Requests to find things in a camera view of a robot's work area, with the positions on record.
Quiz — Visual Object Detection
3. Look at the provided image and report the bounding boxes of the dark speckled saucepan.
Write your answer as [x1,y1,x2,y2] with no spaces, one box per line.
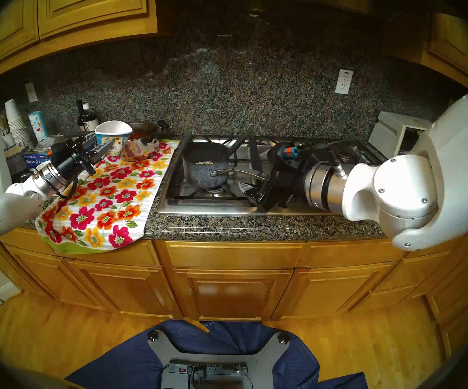
[182,142,268,189]

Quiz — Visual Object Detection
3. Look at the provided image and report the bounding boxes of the blue oatmeal paper cup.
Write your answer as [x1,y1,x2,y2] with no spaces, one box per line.
[95,121,133,157]

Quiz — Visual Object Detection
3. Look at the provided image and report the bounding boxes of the stack of white cups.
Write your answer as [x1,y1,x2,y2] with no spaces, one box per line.
[4,98,32,147]

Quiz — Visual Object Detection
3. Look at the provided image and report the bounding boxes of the wooden upper cabinet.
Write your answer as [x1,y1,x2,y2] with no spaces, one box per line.
[382,11,468,91]
[0,0,158,91]

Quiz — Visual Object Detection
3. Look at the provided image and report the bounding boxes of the dark blue cloth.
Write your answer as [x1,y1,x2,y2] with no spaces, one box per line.
[65,319,368,389]

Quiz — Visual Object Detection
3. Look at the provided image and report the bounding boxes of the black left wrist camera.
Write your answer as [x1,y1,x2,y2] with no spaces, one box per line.
[50,141,72,160]

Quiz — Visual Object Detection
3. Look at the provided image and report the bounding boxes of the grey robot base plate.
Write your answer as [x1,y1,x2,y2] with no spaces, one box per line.
[147,329,291,389]

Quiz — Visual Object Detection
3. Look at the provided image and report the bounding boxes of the steel pot red inside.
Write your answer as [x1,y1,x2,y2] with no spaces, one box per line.
[121,122,170,162]

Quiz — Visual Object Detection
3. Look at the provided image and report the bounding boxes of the speckled grey container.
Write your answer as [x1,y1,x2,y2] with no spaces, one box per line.
[5,146,28,176]

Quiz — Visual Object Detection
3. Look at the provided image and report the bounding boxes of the grey power strip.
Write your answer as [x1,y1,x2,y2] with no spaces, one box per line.
[168,361,249,376]

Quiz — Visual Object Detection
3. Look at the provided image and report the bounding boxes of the dark bottle white label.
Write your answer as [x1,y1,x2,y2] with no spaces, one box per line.
[81,103,102,133]

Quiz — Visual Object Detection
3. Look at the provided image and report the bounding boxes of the wooden base cabinets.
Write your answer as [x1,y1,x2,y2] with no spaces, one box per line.
[0,222,468,360]

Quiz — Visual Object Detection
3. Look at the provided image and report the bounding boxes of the white wall power outlet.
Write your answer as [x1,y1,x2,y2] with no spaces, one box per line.
[334,69,354,95]

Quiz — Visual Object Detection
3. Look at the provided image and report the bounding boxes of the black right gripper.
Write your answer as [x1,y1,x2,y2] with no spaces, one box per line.
[238,139,314,209]

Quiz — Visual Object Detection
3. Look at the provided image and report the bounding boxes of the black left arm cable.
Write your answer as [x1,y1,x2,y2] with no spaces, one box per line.
[55,181,79,201]

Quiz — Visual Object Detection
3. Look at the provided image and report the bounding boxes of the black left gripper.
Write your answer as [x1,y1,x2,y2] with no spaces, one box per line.
[61,133,115,179]

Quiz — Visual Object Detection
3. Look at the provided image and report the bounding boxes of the white cup coloured drops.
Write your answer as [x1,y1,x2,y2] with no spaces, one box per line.
[28,111,49,141]

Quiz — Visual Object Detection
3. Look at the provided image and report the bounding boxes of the stainless steel gas cooktop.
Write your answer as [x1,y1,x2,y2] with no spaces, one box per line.
[156,135,384,216]

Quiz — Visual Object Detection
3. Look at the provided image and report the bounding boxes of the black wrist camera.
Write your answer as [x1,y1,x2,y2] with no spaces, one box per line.
[267,140,305,168]
[50,141,72,160]

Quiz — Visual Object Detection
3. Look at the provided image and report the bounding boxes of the white countertop appliance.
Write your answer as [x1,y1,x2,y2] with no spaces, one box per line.
[368,111,433,160]

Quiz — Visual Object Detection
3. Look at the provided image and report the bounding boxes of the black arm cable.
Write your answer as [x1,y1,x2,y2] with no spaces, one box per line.
[299,138,382,176]
[55,181,79,201]

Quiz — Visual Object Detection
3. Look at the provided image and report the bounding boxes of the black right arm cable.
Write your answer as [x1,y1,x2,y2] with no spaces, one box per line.
[299,138,382,176]

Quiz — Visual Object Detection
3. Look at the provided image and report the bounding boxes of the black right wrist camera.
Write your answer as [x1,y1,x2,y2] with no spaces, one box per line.
[267,140,305,168]

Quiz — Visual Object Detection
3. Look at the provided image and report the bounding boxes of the blue foil roll box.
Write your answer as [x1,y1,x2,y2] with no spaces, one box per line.
[23,137,68,170]

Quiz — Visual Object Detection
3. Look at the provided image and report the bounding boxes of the floral kitchen towel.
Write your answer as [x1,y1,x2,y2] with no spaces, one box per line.
[34,140,181,255]

